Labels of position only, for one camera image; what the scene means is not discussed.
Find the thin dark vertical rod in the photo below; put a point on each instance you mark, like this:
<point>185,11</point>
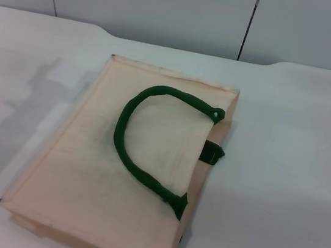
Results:
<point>248,27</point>

